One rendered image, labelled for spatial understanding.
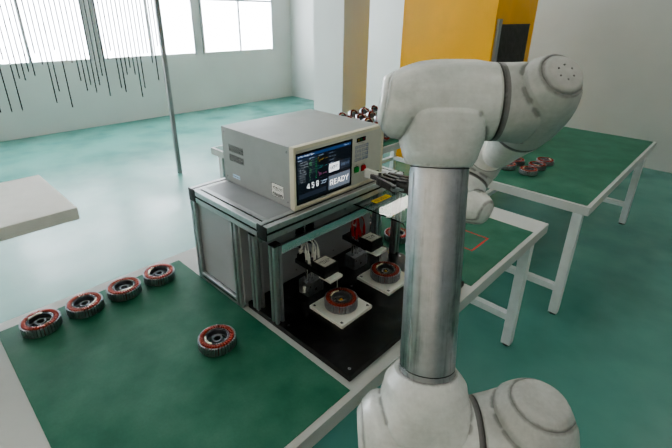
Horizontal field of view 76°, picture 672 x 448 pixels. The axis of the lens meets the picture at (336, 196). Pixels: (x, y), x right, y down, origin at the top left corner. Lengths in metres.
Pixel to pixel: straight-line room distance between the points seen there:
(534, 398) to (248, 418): 0.69
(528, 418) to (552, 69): 0.57
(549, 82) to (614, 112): 5.68
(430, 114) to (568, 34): 5.82
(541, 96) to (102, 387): 1.26
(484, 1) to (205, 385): 4.29
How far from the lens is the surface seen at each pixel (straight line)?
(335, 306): 1.44
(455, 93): 0.71
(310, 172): 1.35
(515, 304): 2.53
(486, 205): 1.26
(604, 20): 6.38
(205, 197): 1.51
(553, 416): 0.89
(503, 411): 0.88
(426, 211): 0.73
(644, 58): 6.30
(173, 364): 1.41
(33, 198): 1.45
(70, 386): 1.46
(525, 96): 0.74
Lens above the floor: 1.69
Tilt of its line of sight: 23 degrees down
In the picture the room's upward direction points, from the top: 1 degrees clockwise
